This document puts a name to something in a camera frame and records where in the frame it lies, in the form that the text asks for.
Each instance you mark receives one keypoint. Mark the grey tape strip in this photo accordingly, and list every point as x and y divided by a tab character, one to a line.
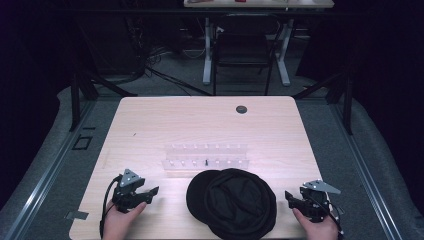
77	215

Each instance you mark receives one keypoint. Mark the black metal stand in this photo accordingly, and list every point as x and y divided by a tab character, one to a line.
340	90
83	86

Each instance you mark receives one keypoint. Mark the black cap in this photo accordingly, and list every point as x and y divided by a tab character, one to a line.
235	203

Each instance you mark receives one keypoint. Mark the person's right hand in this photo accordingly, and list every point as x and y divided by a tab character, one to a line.
316	230

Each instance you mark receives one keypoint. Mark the black tape square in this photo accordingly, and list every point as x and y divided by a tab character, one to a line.
82	142

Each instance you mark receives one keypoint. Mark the white-legged desk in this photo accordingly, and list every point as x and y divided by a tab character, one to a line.
260	4

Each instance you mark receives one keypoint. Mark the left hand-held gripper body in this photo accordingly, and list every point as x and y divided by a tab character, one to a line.
126	193

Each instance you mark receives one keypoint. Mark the grey table grommet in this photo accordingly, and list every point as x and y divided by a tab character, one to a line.
241	109

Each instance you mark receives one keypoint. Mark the black chair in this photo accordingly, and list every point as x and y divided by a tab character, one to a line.
245	46

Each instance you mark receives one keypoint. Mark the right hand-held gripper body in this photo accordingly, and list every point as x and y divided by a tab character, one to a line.
315	201

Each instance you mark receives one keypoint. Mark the person's left hand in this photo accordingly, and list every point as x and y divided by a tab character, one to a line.
117	221

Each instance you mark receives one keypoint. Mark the clear acrylic rack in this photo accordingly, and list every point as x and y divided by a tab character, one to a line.
206	156

